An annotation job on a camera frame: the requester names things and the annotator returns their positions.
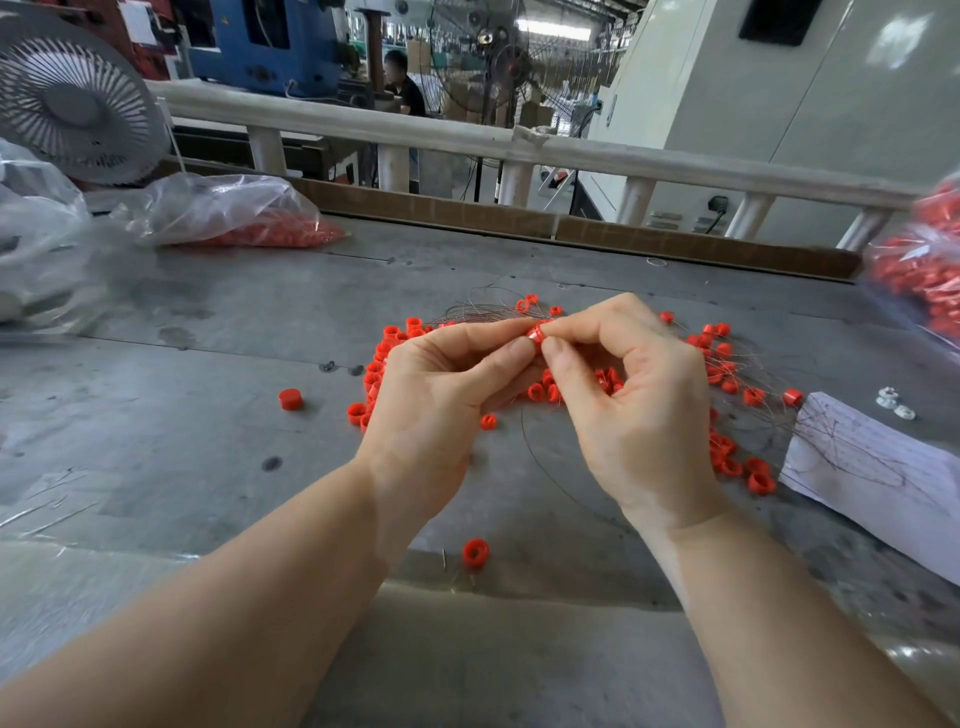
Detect black pedestal fan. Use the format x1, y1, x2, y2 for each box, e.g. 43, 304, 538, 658
486, 37, 539, 206

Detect large grey machine cabinet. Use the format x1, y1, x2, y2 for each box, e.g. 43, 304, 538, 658
582, 0, 960, 248

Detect white desk fan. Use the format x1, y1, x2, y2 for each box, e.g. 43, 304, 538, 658
0, 12, 173, 186

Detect brown wooden board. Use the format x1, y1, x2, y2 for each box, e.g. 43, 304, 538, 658
157, 156, 863, 281

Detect person's left forearm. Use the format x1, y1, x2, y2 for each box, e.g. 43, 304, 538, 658
0, 453, 410, 728

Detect clear bag with red pieces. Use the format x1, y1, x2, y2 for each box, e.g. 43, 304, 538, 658
114, 172, 347, 249

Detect white metal railing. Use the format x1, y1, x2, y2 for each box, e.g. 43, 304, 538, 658
150, 78, 924, 249

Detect pile of red plastic rings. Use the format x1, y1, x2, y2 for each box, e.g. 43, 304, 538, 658
346, 294, 807, 498

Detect person's right hand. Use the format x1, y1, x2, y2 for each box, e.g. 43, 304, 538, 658
537, 292, 729, 539

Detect white paper sheet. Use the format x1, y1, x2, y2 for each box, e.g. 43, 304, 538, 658
780, 391, 960, 587

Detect bundle of thin metal wires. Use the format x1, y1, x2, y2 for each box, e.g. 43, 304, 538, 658
442, 298, 662, 519

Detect person's left hand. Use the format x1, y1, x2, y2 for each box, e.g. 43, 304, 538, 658
355, 315, 542, 545

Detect large clear bag red pieces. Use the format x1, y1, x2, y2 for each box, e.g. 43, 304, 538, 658
862, 172, 960, 350

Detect red industrial machine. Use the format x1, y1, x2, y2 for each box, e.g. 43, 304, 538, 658
0, 0, 173, 80

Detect blue industrial machine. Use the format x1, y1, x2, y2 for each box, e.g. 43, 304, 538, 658
192, 0, 356, 98

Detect crumpled clear plastic bag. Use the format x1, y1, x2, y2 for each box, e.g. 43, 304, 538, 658
0, 138, 125, 339

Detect person's right forearm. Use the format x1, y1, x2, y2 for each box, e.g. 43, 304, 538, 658
652, 510, 950, 728

